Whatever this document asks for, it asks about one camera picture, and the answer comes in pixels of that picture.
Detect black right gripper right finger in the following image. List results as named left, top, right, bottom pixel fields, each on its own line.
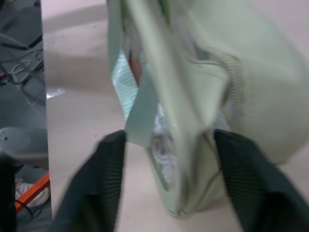
left=213, top=129, right=309, bottom=232

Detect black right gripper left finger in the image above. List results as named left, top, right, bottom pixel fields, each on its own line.
left=50, top=130, right=126, bottom=232

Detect green fabric zipper pouch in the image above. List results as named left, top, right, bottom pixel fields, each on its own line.
left=107, top=0, right=309, bottom=217

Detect white sneaker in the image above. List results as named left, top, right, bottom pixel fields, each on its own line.
left=14, top=178, right=51, bottom=207

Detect orange metal bar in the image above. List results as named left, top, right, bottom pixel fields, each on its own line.
left=14, top=172, right=50, bottom=209

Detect grey chair seat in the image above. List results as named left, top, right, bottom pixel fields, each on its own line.
left=0, top=127, right=49, bottom=170

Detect black floor cables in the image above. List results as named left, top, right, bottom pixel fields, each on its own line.
left=0, top=32, right=45, bottom=85

